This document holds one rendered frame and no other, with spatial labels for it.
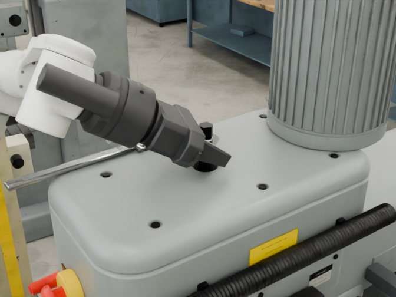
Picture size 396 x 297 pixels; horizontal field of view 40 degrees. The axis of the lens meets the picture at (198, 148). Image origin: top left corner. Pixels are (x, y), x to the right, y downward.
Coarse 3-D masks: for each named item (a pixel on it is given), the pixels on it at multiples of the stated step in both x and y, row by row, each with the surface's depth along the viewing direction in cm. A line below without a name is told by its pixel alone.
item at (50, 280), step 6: (48, 276) 87; (54, 276) 87; (36, 282) 85; (42, 282) 86; (48, 282) 86; (54, 282) 86; (30, 288) 85; (36, 288) 85; (30, 294) 85; (36, 294) 85
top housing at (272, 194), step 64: (256, 128) 93; (64, 192) 76; (128, 192) 75; (192, 192) 75; (256, 192) 75; (320, 192) 79; (64, 256) 79; (128, 256) 65; (192, 256) 69; (256, 256) 76
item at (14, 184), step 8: (104, 152) 84; (112, 152) 84; (120, 152) 84; (128, 152) 85; (72, 160) 82; (80, 160) 82; (88, 160) 82; (96, 160) 82; (48, 168) 80; (56, 168) 80; (64, 168) 80; (72, 168) 80; (80, 168) 81; (24, 176) 78; (32, 176) 78; (40, 176) 78; (48, 176) 78; (8, 184) 76; (16, 184) 76; (24, 184) 76
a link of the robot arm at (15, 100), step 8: (0, 56) 84; (8, 56) 81; (16, 56) 80; (0, 64) 82; (8, 64) 79; (0, 72) 81; (8, 72) 78; (0, 80) 82; (8, 80) 78; (0, 88) 85; (8, 88) 81; (0, 96) 87; (8, 96) 88; (16, 96) 83; (0, 104) 88; (8, 104) 89; (16, 104) 89; (0, 112) 91; (8, 112) 90; (16, 112) 90
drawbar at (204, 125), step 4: (200, 124) 78; (204, 124) 78; (208, 124) 78; (212, 124) 79; (204, 128) 78; (208, 128) 78; (212, 128) 79; (204, 132) 78; (208, 132) 78; (212, 132) 79; (208, 136) 78; (212, 136) 80; (212, 140) 80; (200, 164) 81; (204, 164) 80; (208, 164) 81; (200, 168) 81; (204, 168) 81; (208, 168) 81
